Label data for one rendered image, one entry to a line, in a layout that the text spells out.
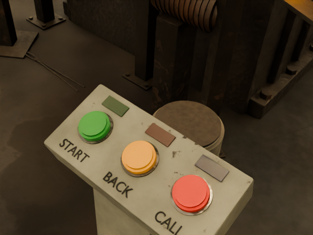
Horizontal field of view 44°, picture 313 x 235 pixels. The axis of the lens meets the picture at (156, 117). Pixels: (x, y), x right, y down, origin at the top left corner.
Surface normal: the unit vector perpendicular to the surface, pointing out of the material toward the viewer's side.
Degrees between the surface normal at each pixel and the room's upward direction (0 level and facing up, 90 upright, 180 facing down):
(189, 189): 20
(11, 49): 0
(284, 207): 0
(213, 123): 0
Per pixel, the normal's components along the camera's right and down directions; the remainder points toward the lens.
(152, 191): -0.17, -0.51
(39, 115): 0.05, -0.73
